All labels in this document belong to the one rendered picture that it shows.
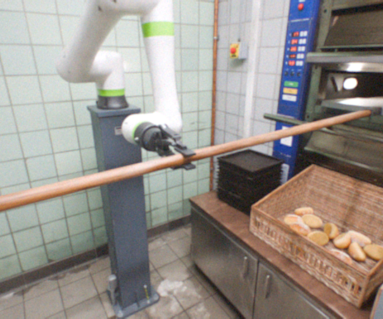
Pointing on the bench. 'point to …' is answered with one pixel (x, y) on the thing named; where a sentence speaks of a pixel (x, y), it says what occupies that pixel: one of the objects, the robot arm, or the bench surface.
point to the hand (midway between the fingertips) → (185, 157)
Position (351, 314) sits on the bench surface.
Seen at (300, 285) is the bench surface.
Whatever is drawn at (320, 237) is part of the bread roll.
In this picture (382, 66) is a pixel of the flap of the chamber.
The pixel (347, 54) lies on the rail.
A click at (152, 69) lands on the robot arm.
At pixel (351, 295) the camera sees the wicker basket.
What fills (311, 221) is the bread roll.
